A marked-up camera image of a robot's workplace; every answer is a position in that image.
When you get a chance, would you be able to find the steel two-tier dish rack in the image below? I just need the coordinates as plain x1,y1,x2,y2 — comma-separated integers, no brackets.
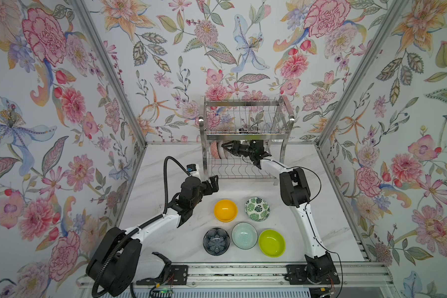
197,95,296,184

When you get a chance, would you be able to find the lime green bowl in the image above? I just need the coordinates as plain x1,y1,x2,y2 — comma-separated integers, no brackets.
258,229,286,258

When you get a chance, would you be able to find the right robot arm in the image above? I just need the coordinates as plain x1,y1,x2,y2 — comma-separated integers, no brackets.
221,140,338,284

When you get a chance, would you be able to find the yellow bowl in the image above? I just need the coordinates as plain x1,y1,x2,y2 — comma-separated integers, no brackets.
214,199,238,223

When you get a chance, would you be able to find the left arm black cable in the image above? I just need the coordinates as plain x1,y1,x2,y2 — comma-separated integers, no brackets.
91,155,191,298

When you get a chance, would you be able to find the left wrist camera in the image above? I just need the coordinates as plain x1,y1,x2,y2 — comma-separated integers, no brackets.
186,164,201,179

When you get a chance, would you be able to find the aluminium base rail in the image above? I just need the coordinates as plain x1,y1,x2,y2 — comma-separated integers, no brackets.
76,261,396,289

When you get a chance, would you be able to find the pink striped bowl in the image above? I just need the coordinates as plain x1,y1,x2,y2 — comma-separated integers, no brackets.
217,141,228,160

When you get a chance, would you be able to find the green leaf pattern bowl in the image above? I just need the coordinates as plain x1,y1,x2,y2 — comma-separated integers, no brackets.
245,197,271,222

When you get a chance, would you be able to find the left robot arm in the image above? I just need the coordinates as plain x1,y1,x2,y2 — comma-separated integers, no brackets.
86,175,219,298

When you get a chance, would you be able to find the pale celadon bowl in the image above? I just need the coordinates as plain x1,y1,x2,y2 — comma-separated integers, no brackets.
232,222,258,250

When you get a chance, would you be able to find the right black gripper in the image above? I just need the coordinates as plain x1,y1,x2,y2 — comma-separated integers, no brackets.
223,142,257,158

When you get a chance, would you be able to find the dark blue flower bowl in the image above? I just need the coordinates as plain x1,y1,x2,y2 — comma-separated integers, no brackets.
202,228,231,257

